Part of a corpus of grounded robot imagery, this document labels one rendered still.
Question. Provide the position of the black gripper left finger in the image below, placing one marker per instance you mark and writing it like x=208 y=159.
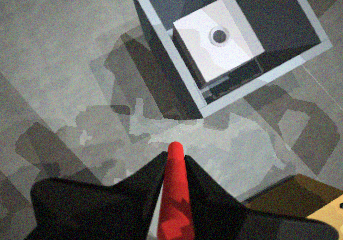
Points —
x=124 y=209

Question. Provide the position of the red peg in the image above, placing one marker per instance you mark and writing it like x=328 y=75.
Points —
x=175 y=214

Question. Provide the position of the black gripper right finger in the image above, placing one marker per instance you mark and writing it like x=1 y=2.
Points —
x=217 y=215

